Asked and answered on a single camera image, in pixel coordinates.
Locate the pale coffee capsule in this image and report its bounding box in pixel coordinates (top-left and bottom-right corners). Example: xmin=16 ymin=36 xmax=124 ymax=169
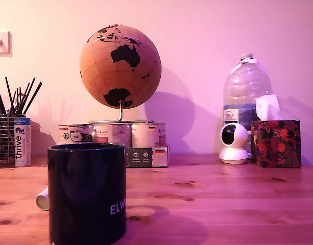
xmin=35 ymin=186 xmax=50 ymax=211

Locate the silver food can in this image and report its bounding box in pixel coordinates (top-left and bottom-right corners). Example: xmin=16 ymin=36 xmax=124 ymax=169
xmin=131 ymin=122 xmax=167 ymax=149
xmin=58 ymin=124 xmax=96 ymax=146
xmin=94 ymin=123 xmax=133 ymax=148

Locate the dark cardboard can tray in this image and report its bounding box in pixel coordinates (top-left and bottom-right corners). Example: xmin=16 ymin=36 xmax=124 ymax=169
xmin=125 ymin=144 xmax=170 ymax=168

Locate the cork globe on metal stand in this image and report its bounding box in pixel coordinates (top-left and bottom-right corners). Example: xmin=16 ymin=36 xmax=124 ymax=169
xmin=79 ymin=23 xmax=162 ymax=125

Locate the large clear water bottle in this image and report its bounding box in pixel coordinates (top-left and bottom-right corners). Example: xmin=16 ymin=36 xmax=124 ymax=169
xmin=223 ymin=53 xmax=272 ymax=131

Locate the dark mug with white lettering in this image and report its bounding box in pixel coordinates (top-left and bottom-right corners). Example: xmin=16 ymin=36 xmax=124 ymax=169
xmin=47 ymin=142 xmax=128 ymax=245

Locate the white tissue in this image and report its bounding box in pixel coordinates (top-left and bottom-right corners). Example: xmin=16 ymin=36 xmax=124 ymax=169
xmin=255 ymin=94 xmax=283 ymax=121

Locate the dark floral tissue box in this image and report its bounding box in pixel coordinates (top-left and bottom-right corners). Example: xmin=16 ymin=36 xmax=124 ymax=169
xmin=250 ymin=119 xmax=302 ymax=168

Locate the white thrive tube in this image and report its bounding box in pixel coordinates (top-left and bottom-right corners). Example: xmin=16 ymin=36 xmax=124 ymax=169
xmin=14 ymin=117 xmax=32 ymax=167

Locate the small white round camera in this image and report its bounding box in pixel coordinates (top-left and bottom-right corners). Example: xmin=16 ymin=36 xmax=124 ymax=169
xmin=218 ymin=122 xmax=250 ymax=164

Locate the wire mesh basket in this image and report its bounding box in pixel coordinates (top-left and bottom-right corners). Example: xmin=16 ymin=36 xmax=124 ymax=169
xmin=0 ymin=113 xmax=19 ymax=164

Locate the white wall plate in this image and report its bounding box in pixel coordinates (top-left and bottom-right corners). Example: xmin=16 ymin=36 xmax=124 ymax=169
xmin=0 ymin=31 xmax=12 ymax=56

